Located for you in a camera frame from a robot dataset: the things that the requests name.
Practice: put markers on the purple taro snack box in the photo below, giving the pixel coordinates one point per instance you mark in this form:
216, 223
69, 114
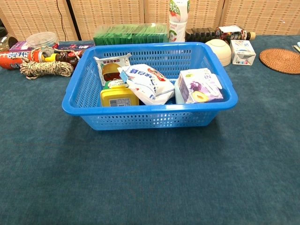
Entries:
199, 89

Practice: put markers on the green plastic box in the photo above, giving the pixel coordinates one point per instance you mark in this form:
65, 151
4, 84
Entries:
131, 35

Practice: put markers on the dark blue snack packet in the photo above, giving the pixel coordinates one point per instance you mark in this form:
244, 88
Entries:
75, 45

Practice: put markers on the small white carton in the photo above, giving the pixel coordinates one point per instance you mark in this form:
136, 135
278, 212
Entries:
242, 52

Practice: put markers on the purple and white snack packet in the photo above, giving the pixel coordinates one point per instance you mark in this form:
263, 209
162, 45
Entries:
18, 46

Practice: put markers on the blue plastic perforated basket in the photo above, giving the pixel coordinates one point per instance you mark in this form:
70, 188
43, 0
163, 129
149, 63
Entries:
150, 122

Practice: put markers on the white sugar bag blue print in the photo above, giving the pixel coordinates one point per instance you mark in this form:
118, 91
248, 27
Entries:
145, 86

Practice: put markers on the yellow lidded plastic container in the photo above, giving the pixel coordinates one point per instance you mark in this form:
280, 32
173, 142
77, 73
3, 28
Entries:
117, 96

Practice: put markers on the green rimmed white tub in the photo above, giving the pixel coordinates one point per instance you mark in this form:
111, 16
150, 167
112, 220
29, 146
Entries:
113, 83

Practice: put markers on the white snack packet bun picture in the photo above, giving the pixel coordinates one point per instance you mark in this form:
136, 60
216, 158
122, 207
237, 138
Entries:
110, 70

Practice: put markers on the teal tablecloth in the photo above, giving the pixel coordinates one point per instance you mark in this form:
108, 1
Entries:
150, 175

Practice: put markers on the cream upturned bowl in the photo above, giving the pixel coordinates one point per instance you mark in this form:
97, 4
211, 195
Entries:
219, 50

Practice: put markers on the dark sauce bottle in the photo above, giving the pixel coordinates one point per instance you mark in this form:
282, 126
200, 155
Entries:
201, 34

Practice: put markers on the white drink bottle peach label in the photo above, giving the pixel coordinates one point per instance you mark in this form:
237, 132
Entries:
179, 21

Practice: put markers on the woven folding screen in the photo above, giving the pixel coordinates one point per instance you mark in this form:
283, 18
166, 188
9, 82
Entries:
105, 14

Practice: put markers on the clear round plastic container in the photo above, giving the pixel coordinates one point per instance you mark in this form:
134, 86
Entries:
42, 39

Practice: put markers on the round woven rattan coaster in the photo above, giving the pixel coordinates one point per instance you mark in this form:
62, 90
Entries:
280, 61

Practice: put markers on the pale blue beige item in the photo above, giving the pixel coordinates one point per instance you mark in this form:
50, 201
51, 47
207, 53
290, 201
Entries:
297, 48

